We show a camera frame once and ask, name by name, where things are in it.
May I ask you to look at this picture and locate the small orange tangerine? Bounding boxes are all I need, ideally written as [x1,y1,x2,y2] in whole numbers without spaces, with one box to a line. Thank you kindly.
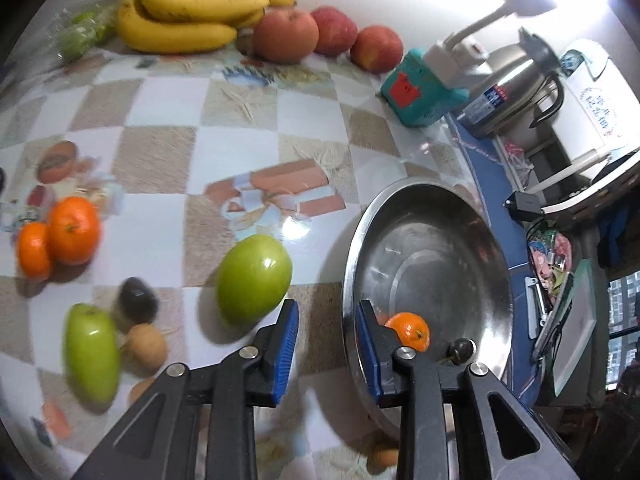
[16,222,53,281]

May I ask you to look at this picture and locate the round green fruit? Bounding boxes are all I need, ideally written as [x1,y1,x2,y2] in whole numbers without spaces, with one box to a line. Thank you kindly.
[215,234,293,327]

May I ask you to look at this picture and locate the stainless steel thermos jug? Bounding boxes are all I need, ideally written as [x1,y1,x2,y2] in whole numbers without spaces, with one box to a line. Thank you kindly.
[452,27,566,140]

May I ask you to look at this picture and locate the large orange tangerine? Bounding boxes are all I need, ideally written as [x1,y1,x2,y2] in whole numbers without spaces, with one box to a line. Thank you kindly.
[46,196,101,267]

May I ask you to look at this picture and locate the large red apple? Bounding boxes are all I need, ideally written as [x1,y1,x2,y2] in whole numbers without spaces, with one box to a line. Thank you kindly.
[251,7,320,65]

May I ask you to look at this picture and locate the glass tray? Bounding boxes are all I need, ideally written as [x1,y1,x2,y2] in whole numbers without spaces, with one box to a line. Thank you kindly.
[550,260,598,393]

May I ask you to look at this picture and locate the green grapes in plastic bag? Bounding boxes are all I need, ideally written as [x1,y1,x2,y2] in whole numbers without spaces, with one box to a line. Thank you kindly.
[47,2,126,63]

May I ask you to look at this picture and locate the brown longan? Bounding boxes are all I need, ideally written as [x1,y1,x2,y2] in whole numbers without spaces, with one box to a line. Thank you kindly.
[128,376,157,406]
[121,323,167,376]

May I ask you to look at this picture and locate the dark round fruit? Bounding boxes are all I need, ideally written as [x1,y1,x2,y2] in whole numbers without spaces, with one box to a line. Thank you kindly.
[116,276,160,325]

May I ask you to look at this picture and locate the black power adapter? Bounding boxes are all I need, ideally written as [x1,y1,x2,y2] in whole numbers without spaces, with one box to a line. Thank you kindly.
[504,191,543,221]

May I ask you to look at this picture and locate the stainless steel bowl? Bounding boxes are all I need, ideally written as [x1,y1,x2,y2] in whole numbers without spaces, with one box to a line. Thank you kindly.
[341,176,516,441]

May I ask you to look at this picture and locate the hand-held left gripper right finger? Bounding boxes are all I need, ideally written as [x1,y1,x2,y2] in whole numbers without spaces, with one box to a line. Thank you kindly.
[356,300,583,480]

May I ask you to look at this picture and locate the blue cloth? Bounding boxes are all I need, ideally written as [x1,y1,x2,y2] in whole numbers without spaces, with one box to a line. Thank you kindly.
[595,205,633,268]

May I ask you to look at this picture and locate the checkered printed tablecloth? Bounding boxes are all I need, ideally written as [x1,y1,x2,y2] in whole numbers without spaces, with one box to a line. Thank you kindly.
[0,0,501,480]

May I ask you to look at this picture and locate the teal box with red label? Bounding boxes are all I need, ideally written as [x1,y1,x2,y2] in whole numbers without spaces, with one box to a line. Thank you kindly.
[380,49,470,127]

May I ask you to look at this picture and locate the yellow banana bunch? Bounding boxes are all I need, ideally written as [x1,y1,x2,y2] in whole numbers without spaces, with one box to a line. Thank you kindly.
[116,0,297,55]

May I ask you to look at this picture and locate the elongated green fruit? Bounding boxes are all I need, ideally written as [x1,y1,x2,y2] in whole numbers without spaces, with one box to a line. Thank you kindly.
[63,302,122,407]

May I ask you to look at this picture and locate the white kitchen appliance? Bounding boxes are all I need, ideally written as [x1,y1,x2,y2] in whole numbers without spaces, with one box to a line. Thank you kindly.
[542,37,640,181]

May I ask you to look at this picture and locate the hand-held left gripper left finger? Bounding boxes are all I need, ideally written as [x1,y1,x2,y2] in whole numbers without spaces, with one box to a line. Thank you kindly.
[70,299,300,480]

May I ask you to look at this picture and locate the dark fruit with stem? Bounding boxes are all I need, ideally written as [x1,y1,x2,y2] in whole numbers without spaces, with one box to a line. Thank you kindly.
[446,338,478,365]

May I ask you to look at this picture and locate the white clip lamp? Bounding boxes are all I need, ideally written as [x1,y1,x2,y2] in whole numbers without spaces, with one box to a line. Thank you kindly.
[424,0,558,87]

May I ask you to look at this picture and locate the pile of colourful packets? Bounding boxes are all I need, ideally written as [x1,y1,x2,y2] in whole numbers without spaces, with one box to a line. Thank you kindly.
[527,230,576,306]

